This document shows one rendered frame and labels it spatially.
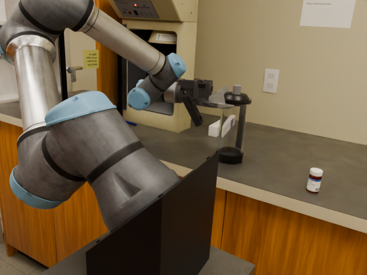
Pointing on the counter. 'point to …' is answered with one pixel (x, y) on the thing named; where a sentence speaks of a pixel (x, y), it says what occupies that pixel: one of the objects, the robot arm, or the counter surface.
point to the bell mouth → (163, 37)
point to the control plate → (128, 5)
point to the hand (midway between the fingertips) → (234, 104)
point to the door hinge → (124, 81)
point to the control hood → (166, 12)
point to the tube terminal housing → (181, 112)
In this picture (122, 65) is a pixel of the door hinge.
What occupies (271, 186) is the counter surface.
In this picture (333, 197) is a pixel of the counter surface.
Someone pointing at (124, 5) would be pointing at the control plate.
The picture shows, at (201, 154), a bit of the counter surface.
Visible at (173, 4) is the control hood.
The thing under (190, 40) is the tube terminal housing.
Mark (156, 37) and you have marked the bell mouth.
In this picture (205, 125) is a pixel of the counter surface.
